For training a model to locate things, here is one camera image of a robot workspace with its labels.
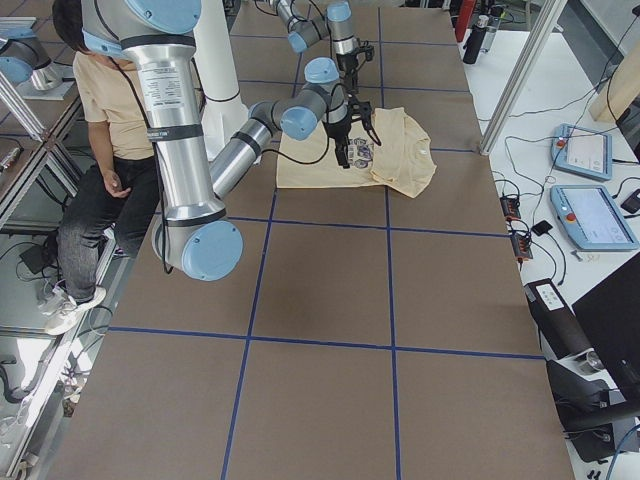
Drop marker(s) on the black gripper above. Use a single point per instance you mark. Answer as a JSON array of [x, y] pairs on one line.
[[335, 130], [346, 64]]

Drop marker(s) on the beige long-sleeve printed shirt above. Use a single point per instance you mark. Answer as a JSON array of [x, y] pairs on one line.
[[403, 162]]

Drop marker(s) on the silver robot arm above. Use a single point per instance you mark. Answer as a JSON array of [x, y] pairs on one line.
[[193, 233], [335, 24]]

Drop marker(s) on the black water bottle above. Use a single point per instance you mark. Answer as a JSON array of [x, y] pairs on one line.
[[474, 42]]

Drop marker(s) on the red bottle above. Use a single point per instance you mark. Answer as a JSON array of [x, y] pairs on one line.
[[465, 13]]

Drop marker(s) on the clear water bottle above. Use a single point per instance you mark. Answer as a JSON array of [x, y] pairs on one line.
[[494, 19]]

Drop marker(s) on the orange black usb hub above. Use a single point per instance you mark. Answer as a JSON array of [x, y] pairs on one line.
[[510, 208]]

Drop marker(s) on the seated person in beige shirt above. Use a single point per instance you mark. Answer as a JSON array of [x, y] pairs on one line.
[[121, 189]]

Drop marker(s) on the blue teach pendant far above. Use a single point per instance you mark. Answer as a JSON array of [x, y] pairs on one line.
[[582, 151]]

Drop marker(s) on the blue teach pendant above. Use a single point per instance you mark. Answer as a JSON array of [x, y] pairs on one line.
[[591, 219], [582, 151]]

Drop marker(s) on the blue teach pendant near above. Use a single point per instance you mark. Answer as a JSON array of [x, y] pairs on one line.
[[591, 219]]

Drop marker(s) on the black box device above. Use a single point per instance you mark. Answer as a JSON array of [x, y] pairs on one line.
[[555, 319]]

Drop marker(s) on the black computer monitor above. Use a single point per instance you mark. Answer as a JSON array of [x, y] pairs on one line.
[[609, 316]]

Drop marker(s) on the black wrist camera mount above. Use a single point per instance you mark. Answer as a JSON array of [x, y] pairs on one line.
[[365, 52], [361, 111]]

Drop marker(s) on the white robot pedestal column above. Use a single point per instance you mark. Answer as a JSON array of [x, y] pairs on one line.
[[224, 111]]

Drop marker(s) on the aluminium frame post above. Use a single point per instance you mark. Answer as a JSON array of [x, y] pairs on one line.
[[532, 49]]

